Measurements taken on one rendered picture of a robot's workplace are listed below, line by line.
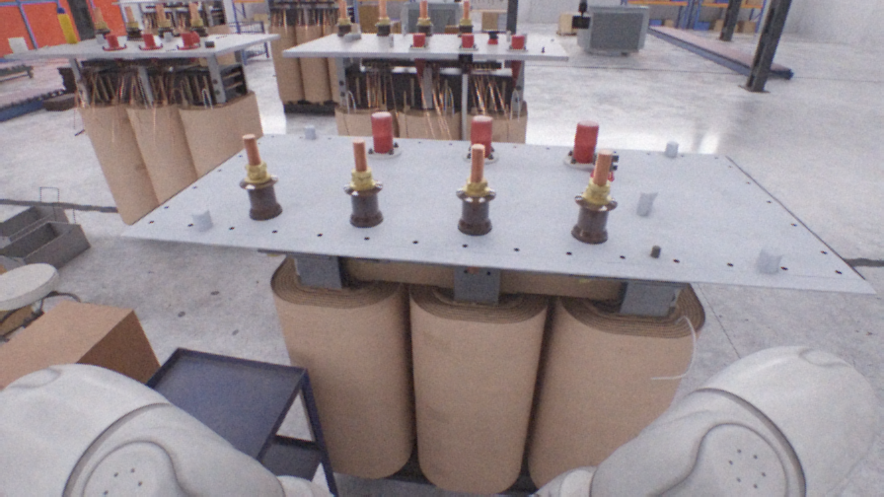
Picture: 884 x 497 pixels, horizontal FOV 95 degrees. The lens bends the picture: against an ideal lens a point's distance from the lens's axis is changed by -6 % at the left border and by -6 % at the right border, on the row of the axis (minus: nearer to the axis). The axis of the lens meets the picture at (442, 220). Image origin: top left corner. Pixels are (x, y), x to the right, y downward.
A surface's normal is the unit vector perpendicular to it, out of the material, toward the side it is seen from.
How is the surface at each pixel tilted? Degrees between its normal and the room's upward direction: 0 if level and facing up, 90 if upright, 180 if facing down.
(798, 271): 0
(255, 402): 0
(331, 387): 90
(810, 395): 9
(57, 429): 21
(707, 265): 0
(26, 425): 25
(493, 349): 90
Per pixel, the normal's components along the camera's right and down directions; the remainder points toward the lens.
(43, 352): 0.00, -0.87
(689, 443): -0.73, -0.68
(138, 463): -0.03, -0.55
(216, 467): 0.85, -0.53
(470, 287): -0.14, 0.49
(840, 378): 0.23, -0.77
